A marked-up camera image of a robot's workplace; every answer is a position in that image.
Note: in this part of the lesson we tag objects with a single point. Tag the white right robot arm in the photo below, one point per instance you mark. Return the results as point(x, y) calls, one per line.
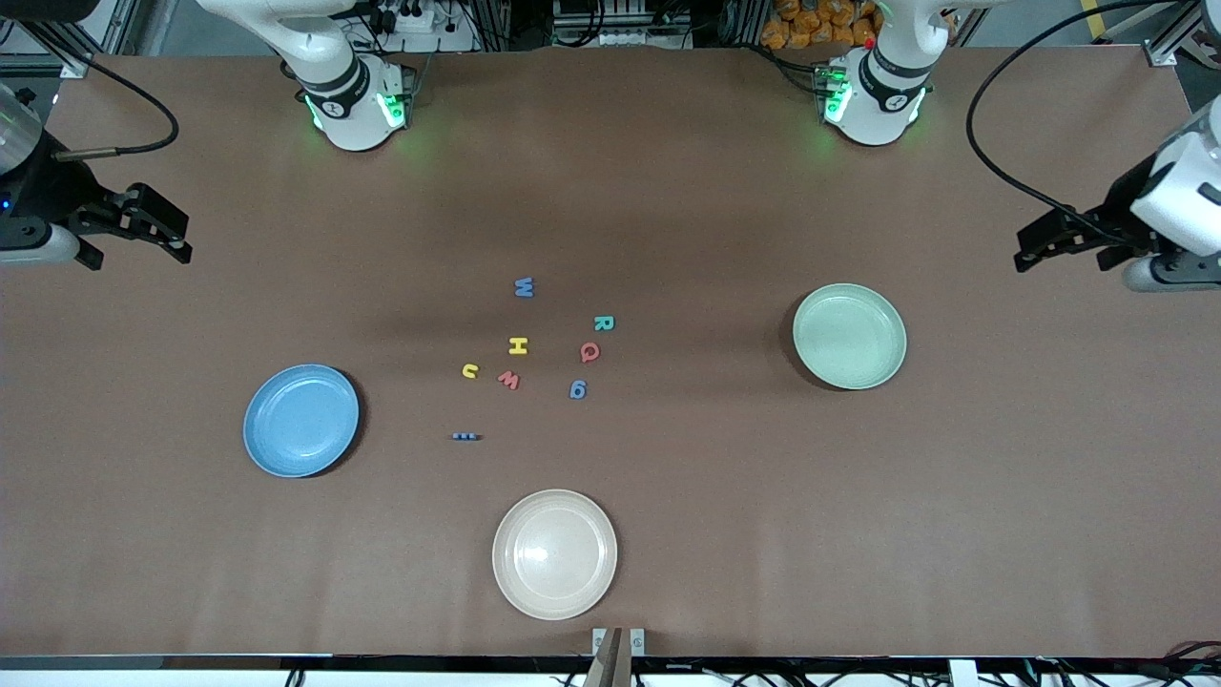
point(348, 105)

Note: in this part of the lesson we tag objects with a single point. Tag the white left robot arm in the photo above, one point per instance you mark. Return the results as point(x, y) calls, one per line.
point(882, 105)

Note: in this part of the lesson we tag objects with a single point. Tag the blue foam letter g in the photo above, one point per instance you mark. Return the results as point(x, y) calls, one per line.
point(578, 385)

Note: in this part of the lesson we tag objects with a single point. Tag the red foam capital Q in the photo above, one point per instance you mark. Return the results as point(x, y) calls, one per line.
point(585, 352)

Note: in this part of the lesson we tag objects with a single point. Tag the metal table edge bracket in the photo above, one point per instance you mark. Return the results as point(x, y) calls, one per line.
point(634, 641)

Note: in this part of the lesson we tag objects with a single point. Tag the blue foam capital W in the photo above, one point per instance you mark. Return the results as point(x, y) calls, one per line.
point(524, 287)

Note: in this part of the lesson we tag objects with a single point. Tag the orange objects pile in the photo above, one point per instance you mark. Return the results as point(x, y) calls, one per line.
point(811, 24)

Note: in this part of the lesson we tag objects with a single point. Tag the aluminium frame post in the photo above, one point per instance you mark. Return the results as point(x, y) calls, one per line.
point(74, 59)
point(1169, 48)

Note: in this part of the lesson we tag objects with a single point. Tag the green plate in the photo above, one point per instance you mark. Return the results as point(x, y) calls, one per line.
point(849, 336)

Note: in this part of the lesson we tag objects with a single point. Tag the red foam letter w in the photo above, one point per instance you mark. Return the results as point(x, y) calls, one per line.
point(508, 382)

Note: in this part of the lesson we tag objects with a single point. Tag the beige plate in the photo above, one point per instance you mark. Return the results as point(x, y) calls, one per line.
point(554, 554)

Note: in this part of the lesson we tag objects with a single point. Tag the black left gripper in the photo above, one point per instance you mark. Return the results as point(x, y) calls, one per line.
point(1122, 204)

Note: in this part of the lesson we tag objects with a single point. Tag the white power strip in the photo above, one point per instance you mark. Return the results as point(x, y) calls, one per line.
point(420, 19)

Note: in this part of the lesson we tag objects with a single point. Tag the background equipment rack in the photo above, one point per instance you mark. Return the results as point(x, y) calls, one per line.
point(620, 24)

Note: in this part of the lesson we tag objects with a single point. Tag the blue plate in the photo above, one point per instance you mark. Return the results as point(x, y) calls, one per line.
point(300, 420)

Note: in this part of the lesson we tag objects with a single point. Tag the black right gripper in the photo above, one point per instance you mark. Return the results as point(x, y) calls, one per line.
point(50, 189)

